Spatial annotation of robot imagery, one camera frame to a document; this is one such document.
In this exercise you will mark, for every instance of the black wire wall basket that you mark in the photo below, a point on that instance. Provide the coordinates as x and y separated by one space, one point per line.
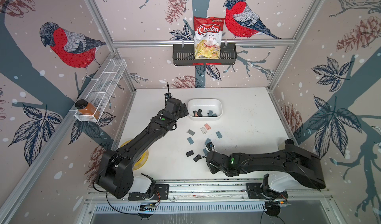
183 55

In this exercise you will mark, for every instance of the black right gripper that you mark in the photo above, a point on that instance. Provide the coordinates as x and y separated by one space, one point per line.
211 170

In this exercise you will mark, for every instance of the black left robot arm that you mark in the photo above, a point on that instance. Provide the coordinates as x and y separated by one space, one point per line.
115 173

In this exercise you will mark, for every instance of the orange spice jar black lid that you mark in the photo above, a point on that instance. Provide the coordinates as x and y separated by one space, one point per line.
86 108

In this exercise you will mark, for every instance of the clear jar black lid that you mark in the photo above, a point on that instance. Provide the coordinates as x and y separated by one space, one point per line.
289 142

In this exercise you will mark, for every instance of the grey eraser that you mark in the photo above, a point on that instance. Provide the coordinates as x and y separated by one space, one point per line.
191 132

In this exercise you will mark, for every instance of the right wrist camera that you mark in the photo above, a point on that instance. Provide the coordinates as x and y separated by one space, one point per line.
210 146

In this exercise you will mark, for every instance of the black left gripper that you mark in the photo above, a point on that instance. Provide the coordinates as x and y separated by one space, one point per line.
182 113

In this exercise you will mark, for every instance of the clear acrylic wall shelf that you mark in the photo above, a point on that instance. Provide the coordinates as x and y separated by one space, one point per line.
103 88

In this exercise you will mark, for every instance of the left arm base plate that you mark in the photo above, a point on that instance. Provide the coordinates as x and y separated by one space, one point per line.
154 193

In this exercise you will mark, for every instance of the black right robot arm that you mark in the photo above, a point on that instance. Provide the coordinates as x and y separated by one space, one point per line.
302 165

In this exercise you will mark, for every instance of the white storage box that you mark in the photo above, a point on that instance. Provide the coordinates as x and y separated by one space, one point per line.
205 105

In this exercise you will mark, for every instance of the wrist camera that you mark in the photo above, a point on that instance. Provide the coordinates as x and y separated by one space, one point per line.
168 96
210 146

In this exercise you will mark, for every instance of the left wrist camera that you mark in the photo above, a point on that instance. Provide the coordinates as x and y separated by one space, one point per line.
168 96

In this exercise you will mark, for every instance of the black eraser bottom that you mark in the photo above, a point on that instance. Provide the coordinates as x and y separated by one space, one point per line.
197 158

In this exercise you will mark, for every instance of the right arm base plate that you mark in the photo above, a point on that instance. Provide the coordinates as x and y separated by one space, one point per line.
263 191

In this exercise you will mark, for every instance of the Chuba cassava chips bag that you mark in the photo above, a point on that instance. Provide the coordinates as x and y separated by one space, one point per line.
207 37

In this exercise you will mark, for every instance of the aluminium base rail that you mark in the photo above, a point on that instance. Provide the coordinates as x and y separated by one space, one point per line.
190 191

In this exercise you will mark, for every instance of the white eraser upper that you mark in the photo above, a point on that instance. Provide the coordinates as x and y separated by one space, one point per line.
204 131

